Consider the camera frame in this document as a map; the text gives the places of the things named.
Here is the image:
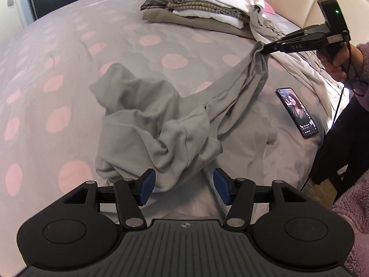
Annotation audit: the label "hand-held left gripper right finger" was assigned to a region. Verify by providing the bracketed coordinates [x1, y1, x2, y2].
[213, 168, 307, 228]

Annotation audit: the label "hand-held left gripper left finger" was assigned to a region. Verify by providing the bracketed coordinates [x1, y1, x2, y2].
[62, 169, 157, 228]

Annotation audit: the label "person's purple fleece top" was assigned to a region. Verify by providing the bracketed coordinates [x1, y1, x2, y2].
[331, 170, 369, 277]

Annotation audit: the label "person's black trousers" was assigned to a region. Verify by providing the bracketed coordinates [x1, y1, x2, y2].
[310, 92, 369, 205]

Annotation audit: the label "folded tan garment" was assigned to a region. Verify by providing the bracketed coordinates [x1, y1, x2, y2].
[144, 7, 256, 39]

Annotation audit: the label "person's right hand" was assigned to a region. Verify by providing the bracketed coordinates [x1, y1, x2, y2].
[318, 45, 365, 83]

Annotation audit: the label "black smartphone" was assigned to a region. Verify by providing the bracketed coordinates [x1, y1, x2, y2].
[276, 87, 319, 139]

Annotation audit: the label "folded white thin garment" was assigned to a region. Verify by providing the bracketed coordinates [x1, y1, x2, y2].
[172, 9, 245, 29]

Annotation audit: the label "grey garment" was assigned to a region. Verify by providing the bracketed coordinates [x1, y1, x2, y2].
[89, 41, 279, 217]

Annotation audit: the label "grey polka dot bedspread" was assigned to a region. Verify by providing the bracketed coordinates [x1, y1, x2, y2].
[0, 0, 343, 237]

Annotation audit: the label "crumpled pale garment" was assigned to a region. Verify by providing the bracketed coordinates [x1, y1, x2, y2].
[249, 0, 338, 122]

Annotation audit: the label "folded dark patterned garment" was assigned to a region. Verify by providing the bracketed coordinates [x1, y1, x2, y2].
[140, 0, 173, 11]

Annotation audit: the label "folded striped olive garment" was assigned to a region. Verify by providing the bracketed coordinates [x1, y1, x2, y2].
[166, 0, 250, 24]

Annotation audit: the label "person's right forearm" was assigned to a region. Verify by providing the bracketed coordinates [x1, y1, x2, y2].
[353, 42, 369, 106]

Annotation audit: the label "black cable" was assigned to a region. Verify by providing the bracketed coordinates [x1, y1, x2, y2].
[300, 42, 358, 192]

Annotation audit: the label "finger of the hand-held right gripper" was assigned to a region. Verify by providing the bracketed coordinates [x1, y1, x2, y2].
[260, 30, 306, 55]

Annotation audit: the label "white door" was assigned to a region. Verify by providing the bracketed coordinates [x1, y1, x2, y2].
[0, 0, 33, 45]

